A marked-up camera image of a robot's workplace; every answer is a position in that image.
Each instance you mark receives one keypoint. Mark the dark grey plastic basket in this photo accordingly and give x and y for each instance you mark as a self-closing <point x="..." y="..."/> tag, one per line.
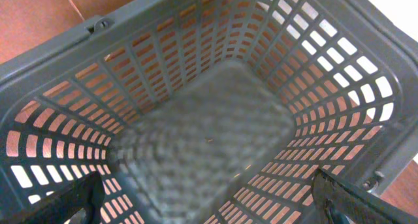
<point x="211" y="111"/>

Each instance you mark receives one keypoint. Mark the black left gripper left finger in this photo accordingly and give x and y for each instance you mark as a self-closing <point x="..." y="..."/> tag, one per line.
<point x="86" y="193"/>

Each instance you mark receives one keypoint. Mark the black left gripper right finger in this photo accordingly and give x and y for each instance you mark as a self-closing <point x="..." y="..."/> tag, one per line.
<point x="338" y="201"/>

